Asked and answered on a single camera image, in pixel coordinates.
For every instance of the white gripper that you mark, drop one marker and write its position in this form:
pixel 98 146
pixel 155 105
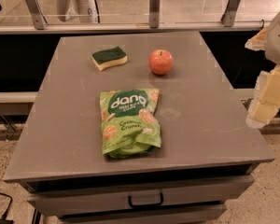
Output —
pixel 278 39

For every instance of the green rice chip bag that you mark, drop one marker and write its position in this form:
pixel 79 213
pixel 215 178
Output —
pixel 129 126

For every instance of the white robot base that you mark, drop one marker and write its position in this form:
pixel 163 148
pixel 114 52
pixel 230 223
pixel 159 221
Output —
pixel 85 10

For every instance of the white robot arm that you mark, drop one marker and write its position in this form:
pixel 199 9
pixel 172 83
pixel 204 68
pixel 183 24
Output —
pixel 266 101

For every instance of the red apple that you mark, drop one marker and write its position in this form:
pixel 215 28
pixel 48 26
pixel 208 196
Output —
pixel 160 61

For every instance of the grey drawer cabinet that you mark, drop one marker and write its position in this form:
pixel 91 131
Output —
pixel 207 154

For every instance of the green yellow sponge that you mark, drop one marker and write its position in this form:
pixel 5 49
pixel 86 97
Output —
pixel 109 57

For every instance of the right metal railing bracket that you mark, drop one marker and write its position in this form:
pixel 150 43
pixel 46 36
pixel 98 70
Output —
pixel 229 15

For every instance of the metal railing bracket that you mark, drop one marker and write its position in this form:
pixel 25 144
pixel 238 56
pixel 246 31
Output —
pixel 37 15
pixel 229 15
pixel 154 13

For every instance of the middle metal railing bracket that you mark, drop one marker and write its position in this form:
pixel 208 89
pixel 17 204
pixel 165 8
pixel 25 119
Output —
pixel 154 13

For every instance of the black drawer handle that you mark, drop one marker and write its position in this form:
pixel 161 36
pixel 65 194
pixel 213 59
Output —
pixel 144 201

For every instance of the left metal railing bracket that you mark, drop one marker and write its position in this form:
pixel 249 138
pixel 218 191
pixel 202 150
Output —
pixel 37 15

